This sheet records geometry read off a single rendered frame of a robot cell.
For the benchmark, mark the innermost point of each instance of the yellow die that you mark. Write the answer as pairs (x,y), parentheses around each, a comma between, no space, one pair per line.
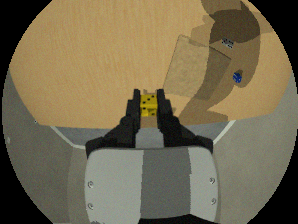
(148,105)

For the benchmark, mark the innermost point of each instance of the blue die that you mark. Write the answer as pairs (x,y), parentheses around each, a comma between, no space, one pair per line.
(237,77)

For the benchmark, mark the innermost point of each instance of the tan textured mat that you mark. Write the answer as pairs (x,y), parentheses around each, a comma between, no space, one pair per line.
(195,70)

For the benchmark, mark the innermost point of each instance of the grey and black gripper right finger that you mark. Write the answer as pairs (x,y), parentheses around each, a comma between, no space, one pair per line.
(176,134)

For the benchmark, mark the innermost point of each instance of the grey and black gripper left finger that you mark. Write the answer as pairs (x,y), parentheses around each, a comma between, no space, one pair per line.
(124,134)

